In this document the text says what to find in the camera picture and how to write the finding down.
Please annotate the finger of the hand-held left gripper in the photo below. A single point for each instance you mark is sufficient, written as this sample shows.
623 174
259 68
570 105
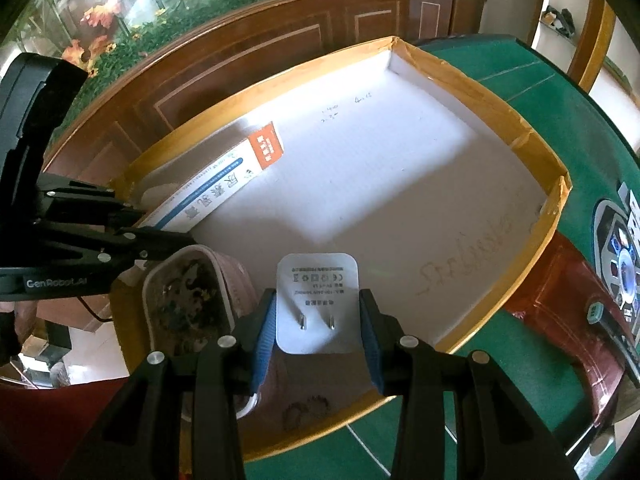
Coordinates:
150 242
90 202

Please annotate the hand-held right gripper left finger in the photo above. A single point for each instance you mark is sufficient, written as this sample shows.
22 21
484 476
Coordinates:
265 342

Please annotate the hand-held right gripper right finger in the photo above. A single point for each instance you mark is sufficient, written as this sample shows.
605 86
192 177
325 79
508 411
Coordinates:
372 347

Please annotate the white charger plug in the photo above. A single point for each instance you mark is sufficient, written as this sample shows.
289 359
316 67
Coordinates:
317 300

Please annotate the white orange medicine box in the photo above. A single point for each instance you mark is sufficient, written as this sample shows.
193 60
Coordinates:
225 180

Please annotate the cardboard box with yellow tape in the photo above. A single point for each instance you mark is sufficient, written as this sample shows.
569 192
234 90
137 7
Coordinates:
375 160

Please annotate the red plastic packet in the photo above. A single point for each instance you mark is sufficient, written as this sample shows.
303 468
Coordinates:
575 320

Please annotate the artificial flower display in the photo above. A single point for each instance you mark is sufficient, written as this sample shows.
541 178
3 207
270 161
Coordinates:
165 5

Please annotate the wooden cabinet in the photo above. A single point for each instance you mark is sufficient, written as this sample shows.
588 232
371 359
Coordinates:
280 45

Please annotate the mahjong table control panel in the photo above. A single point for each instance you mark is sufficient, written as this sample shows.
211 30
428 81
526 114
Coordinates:
622 270

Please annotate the dark shoes on shelf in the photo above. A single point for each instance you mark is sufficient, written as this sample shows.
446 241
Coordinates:
559 19

